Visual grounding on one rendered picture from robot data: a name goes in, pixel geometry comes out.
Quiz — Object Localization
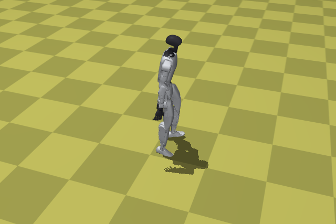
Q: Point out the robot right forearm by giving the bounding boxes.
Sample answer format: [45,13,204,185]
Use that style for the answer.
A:
[157,85,167,109]

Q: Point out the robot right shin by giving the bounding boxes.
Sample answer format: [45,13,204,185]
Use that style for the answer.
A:
[159,125,170,151]

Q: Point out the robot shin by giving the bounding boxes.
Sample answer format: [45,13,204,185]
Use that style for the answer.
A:
[171,111,180,134]
[159,125,170,151]

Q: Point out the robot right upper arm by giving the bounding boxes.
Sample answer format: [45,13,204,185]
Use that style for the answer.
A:
[159,60,171,88]

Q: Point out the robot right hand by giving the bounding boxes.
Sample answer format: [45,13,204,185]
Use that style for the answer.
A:
[153,104,164,120]

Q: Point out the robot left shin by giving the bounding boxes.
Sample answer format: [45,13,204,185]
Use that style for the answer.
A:
[171,111,180,134]

